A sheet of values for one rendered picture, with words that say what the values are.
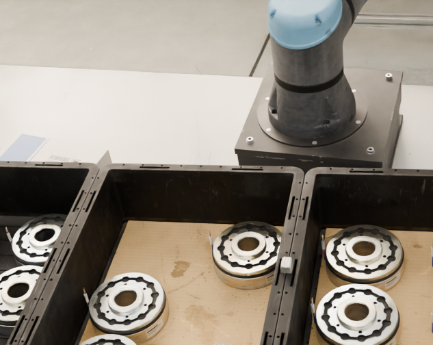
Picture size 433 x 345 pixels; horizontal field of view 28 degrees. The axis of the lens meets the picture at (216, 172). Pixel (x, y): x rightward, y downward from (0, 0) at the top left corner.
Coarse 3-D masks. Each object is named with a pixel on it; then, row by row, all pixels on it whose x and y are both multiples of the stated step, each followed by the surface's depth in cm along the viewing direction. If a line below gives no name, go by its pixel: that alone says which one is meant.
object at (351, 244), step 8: (352, 240) 115; (360, 240) 115; (368, 240) 115; (376, 240) 114; (352, 248) 114; (376, 248) 113; (352, 256) 113; (360, 256) 113; (368, 256) 112; (376, 256) 112
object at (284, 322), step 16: (320, 176) 117; (336, 176) 117; (352, 176) 116; (368, 176) 115; (384, 176) 115; (400, 176) 114; (416, 176) 114; (432, 176) 113; (304, 192) 114; (304, 208) 112; (304, 224) 110; (304, 240) 108; (288, 288) 102; (288, 304) 100; (288, 320) 98; (288, 336) 97
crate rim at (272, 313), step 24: (120, 168) 124; (144, 168) 123; (168, 168) 122; (192, 168) 122; (216, 168) 121; (240, 168) 120; (264, 168) 119; (288, 168) 119; (96, 192) 120; (288, 216) 111; (72, 240) 113; (288, 240) 108; (48, 288) 107; (24, 336) 102; (264, 336) 97
